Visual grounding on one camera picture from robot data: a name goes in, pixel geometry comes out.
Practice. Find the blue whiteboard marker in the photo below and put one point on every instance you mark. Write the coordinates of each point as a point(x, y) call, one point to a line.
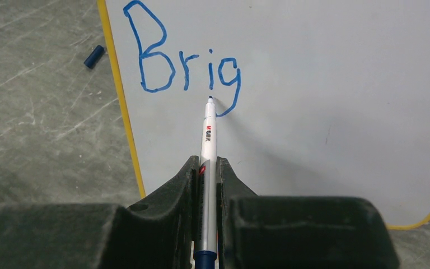
point(205, 247)

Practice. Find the blue marker cap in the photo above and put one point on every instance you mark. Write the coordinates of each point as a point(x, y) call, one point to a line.
point(94, 56)

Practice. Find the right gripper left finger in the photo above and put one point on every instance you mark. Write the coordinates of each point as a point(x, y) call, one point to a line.
point(155, 232)

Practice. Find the yellow framed whiteboard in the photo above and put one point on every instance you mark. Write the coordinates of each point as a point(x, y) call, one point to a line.
point(313, 98)

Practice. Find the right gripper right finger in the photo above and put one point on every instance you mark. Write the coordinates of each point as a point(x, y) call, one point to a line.
point(297, 231)

